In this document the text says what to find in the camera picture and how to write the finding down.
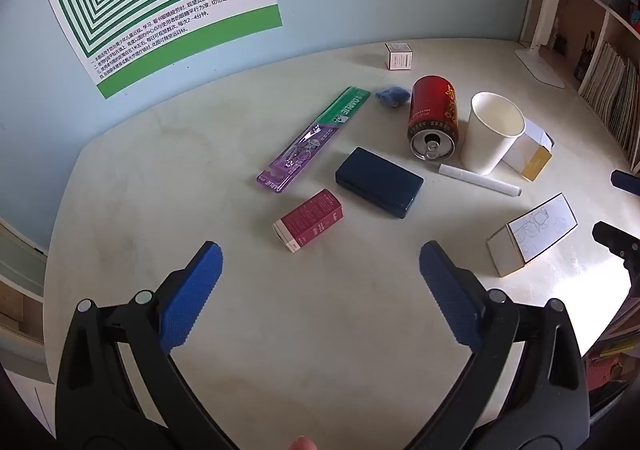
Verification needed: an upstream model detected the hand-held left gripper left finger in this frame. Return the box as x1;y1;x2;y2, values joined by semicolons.
55;241;236;450

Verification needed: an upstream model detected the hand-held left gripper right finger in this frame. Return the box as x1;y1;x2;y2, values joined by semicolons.
419;240;591;450

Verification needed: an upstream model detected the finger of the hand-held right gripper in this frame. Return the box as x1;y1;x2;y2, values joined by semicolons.
592;222;640;298
611;170;640;195

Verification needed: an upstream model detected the navy blue case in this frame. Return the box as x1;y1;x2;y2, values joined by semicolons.
335;146;425;219

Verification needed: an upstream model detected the red drink can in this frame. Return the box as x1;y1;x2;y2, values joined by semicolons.
407;75;462;161

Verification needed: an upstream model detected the white box with line drawing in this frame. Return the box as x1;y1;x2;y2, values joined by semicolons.
486;193;579;277

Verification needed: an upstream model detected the white and gold carton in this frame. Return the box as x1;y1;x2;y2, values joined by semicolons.
502;117;556;182

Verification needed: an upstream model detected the white stick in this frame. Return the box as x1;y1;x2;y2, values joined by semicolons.
438;163;522;197

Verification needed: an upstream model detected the dark red box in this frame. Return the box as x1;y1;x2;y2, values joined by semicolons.
272;189;345;253

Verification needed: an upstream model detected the white paper cup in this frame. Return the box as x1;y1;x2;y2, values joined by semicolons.
460;92;527;175

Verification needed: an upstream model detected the white desk lamp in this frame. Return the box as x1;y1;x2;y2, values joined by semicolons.
515;0;568;89

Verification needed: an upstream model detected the pale side cabinet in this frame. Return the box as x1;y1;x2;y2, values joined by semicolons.
0;217;58;431

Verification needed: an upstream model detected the wooden bookshelf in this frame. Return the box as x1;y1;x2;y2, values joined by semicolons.
520;0;640;175

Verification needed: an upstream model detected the purple green toothbrush package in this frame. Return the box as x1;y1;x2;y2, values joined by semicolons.
256;86;372;193

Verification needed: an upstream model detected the crumpled blue wrapper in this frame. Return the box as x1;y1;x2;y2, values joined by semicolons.
375;86;412;110

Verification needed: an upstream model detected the small white box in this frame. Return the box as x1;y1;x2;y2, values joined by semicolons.
384;42;414;72

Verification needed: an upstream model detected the green striped wall poster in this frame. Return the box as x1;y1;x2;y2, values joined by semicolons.
36;0;285;100

